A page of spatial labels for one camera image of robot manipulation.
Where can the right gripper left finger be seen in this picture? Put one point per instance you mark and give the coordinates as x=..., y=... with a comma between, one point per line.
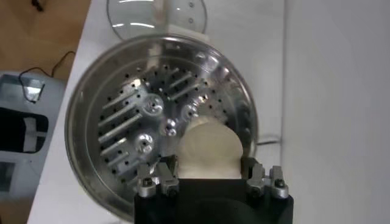
x=146, y=182

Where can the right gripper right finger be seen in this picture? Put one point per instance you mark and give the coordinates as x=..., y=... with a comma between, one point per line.
x=278, y=184

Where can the round glass pot lid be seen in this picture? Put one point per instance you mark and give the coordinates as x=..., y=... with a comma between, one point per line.
x=134, y=18

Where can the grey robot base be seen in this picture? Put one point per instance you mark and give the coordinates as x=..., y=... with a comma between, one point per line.
x=18, y=170

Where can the stainless steel steamer basket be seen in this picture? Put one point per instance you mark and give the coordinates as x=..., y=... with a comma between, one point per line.
x=122, y=91

